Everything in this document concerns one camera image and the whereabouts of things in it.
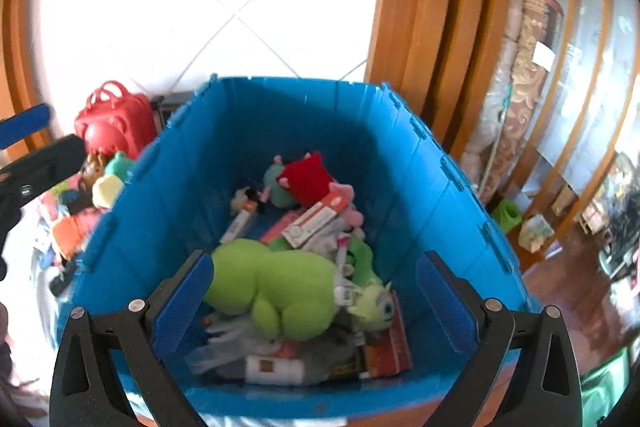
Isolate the white marker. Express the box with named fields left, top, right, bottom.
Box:
left=334, top=234, right=351, bottom=269

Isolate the small pink box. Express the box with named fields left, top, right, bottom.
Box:
left=259, top=209, right=307, bottom=250

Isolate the dark green plush toy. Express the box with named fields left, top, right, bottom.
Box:
left=342, top=237, right=383, bottom=285

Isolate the red toy suitcase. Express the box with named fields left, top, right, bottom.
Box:
left=74, top=80, right=160, bottom=160

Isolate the grey plush toy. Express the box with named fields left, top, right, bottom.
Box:
left=186, top=313, right=362, bottom=385

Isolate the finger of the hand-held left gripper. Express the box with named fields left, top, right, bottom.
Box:
left=0, top=103, right=53, bottom=151
left=0, top=134, right=87, bottom=280

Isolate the lime green plush toy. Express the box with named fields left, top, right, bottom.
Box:
left=202, top=238, right=346, bottom=342

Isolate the white orange tube box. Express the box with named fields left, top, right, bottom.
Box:
left=219, top=202, right=259, bottom=244

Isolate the wooden glass door cabinet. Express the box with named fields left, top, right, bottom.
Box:
left=515, top=0, right=640, bottom=268

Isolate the green one-eyed monster plush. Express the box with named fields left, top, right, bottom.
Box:
left=346, top=279, right=397, bottom=334

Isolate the red pink pig plush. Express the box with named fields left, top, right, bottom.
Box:
left=276, top=151, right=366, bottom=240

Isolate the teal pink pig plush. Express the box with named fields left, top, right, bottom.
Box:
left=262, top=154, right=301, bottom=210

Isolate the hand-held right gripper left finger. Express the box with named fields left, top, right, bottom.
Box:
left=49, top=249, right=216, bottom=427

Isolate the patterned rolled carpet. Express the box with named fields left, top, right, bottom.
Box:
left=477, top=0, right=566, bottom=205

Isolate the green yellow orange plush toy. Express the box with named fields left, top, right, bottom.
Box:
left=52, top=151, right=136, bottom=260

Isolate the black box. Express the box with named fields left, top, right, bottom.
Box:
left=150, top=91, right=203, bottom=128

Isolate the white patterned bag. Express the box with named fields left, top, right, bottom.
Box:
left=517, top=214, right=556, bottom=253

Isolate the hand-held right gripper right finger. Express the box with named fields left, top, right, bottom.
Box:
left=416, top=251, right=586, bottom=427

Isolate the green cloth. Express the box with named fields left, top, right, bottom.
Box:
left=580, top=347, right=632, bottom=427

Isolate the white box brown label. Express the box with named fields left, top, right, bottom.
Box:
left=244, top=354, right=307, bottom=386

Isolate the blue plastic storage bin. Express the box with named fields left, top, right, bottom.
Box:
left=60, top=76, right=543, bottom=420

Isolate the white red medicine box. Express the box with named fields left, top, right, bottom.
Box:
left=281, top=194, right=349, bottom=250

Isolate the black white small plush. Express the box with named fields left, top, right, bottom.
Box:
left=230, top=187, right=271, bottom=215

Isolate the green plastic cup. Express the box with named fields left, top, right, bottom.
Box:
left=491, top=199, right=524, bottom=234

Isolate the dark green box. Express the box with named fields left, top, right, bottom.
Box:
left=330, top=347, right=366, bottom=382

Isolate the wooden door frame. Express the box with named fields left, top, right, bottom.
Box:
left=0, top=0, right=56, bottom=158
left=364, top=0, right=516, bottom=150

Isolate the brown doll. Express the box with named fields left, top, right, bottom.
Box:
left=80, top=152, right=108, bottom=188

